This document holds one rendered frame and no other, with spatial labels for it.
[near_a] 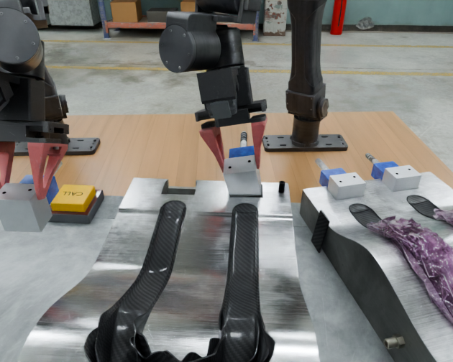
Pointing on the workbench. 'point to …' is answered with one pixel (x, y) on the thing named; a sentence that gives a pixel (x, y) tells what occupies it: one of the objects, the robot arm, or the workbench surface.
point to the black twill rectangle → (320, 230)
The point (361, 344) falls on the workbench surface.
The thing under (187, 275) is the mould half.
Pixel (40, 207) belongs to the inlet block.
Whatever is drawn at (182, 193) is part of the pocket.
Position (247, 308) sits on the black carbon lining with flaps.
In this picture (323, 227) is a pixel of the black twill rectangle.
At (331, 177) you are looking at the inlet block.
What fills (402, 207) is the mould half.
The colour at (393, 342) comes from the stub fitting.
